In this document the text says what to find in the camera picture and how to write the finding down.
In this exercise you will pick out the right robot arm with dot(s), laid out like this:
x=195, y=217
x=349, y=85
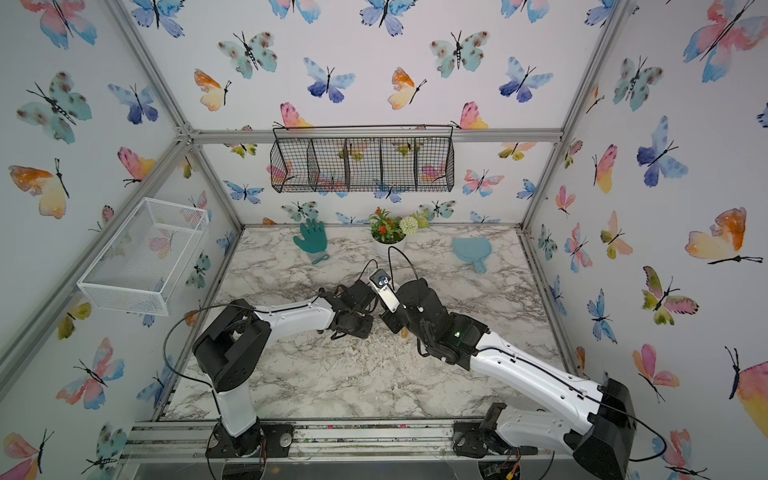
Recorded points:
x=592, y=421

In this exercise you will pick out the teal hand-shaped silicone mat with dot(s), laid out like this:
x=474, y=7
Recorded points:
x=312, y=240

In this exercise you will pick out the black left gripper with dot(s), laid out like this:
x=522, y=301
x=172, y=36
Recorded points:
x=369, y=322

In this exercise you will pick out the black wire wall basket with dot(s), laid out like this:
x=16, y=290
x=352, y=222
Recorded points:
x=363, y=159

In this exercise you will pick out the white mesh wall basket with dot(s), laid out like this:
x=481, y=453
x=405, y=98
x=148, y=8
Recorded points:
x=141, y=264

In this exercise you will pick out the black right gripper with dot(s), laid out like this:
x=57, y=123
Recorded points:
x=390, y=321

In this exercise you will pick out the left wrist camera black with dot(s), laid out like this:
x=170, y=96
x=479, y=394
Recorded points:
x=358, y=297

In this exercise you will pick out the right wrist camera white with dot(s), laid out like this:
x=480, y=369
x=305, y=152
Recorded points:
x=382, y=284

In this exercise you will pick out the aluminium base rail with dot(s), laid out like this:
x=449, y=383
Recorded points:
x=321, y=440

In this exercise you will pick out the artificial flower plant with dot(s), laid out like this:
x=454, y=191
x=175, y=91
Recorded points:
x=388, y=229

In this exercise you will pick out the light blue handled dish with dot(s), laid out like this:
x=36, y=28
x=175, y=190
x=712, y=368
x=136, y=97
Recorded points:
x=473, y=251

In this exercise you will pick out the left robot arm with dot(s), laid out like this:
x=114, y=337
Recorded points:
x=229, y=349

